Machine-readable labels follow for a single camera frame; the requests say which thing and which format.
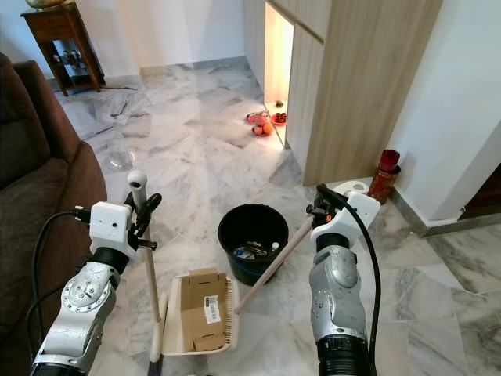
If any broom with white knob pole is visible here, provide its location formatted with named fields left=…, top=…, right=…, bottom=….
left=127, top=169, right=160, bottom=364

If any beige long-handled dustpan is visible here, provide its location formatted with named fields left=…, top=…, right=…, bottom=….
left=161, top=179, right=371, bottom=358

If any black plastic bucket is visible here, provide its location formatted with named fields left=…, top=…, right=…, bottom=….
left=217, top=203, right=291, bottom=287

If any white paper trash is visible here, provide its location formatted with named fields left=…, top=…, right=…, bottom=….
left=232, top=240, right=282, bottom=260

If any red vase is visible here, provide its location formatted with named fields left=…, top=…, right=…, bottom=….
left=369, top=148, right=402, bottom=205

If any brown cardboard piece with label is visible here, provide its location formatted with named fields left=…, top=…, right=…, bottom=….
left=179, top=267, right=230, bottom=353

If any red plate of oranges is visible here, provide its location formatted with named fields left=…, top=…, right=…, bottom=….
left=246, top=110, right=276, bottom=139

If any brown fabric sofa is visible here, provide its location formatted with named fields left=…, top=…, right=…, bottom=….
left=0, top=52, right=99, bottom=376

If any light wooden wardrobe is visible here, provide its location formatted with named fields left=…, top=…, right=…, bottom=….
left=242, top=0, right=445, bottom=187

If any dark wooden door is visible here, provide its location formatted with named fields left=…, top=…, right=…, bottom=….
left=460, top=160, right=501, bottom=222

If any dark wooden side cabinet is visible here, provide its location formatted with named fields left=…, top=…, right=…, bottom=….
left=21, top=2, right=107, bottom=97

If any brass bowl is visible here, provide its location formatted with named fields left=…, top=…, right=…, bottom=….
left=24, top=0, right=76, bottom=11

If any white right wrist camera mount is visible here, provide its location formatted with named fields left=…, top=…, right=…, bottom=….
left=310, top=190, right=382, bottom=252

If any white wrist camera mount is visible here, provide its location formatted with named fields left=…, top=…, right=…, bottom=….
left=310, top=190, right=382, bottom=252
left=89, top=201, right=136, bottom=262

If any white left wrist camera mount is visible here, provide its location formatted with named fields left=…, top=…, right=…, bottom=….
left=89, top=201, right=136, bottom=262

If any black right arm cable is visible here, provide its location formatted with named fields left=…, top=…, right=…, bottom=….
left=315, top=183, right=384, bottom=374

